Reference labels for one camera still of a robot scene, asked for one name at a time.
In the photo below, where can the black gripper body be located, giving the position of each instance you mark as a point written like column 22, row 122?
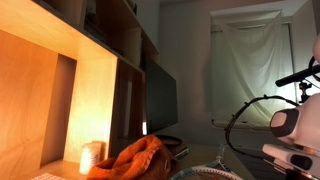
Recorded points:
column 300, row 175

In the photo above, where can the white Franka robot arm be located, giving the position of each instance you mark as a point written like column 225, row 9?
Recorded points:
column 305, row 126

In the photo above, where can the white curtain sheet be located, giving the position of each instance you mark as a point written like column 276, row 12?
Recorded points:
column 253, row 66

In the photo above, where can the flat dark device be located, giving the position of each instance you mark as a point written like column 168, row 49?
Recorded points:
column 181, row 153

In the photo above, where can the black monitor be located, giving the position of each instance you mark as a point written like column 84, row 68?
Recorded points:
column 161, row 96

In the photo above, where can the orange cloth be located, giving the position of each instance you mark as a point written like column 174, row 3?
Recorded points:
column 140, row 160

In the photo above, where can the white wipes canister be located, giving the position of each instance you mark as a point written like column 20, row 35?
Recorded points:
column 90, row 158

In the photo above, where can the white keyboard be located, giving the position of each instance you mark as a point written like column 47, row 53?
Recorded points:
column 48, row 176

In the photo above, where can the wooden shelf unit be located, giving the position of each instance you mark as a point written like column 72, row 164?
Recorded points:
column 43, row 83

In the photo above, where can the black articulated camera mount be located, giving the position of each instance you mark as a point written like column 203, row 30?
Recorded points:
column 304, row 93

